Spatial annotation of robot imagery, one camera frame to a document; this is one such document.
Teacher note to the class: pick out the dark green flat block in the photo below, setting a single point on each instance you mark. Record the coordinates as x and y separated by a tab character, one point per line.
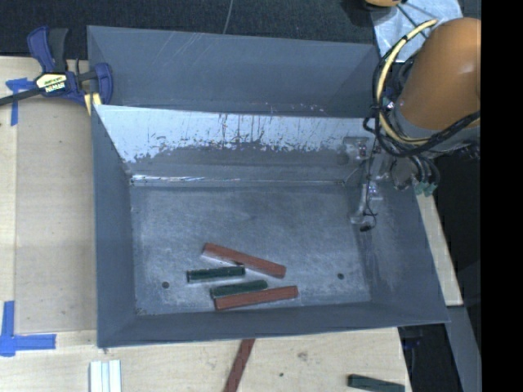
374	383
239	289
215	274

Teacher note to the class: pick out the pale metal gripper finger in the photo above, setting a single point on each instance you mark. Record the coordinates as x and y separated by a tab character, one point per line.
369	194
356	147

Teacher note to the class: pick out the grey metal bin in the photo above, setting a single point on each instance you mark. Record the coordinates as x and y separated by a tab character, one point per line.
245	219

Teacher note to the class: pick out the red-brown flat block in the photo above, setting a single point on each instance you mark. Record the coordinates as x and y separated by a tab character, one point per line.
256	297
245	260
240	363

